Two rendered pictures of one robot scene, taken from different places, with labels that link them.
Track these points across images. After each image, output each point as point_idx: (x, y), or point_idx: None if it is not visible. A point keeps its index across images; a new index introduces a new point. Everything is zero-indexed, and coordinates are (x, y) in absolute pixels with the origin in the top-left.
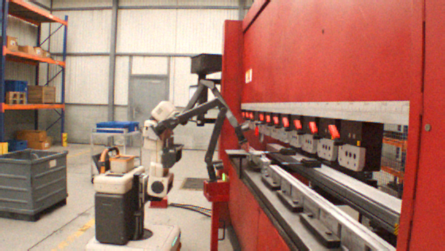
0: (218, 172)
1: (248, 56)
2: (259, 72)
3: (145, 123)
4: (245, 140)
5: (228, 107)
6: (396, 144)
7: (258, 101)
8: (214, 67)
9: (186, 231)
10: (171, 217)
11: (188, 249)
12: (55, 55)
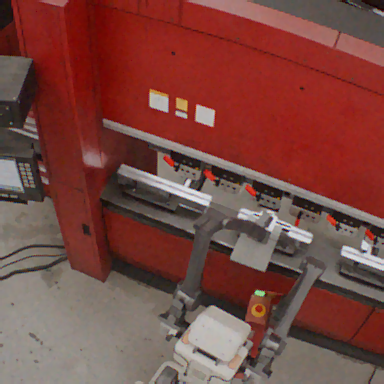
0: (87, 231)
1: (169, 73)
2: (290, 148)
3: (231, 377)
4: (269, 234)
5: (248, 223)
6: None
7: (285, 180)
8: (31, 99)
9: (93, 331)
10: (20, 327)
11: (159, 355)
12: None
